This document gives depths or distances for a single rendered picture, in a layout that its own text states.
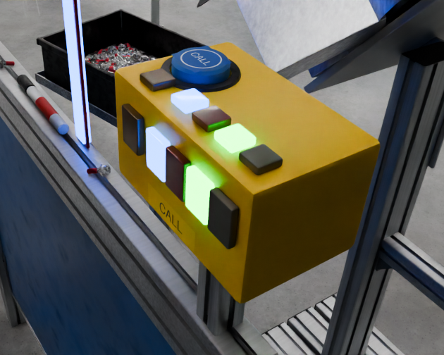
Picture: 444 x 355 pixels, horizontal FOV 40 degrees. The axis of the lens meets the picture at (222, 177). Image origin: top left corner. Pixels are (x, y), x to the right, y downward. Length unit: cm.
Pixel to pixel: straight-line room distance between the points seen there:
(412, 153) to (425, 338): 85
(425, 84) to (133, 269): 49
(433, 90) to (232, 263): 60
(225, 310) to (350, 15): 40
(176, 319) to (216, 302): 8
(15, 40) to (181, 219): 268
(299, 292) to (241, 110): 138
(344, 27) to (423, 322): 115
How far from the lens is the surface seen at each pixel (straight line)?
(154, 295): 59
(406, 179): 100
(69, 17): 64
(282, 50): 75
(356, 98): 267
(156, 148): 38
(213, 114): 36
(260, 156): 33
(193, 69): 40
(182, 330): 56
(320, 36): 75
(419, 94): 89
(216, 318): 50
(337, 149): 36
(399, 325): 173
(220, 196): 33
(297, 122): 37
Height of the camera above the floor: 127
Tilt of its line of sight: 37 degrees down
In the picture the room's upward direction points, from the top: 5 degrees clockwise
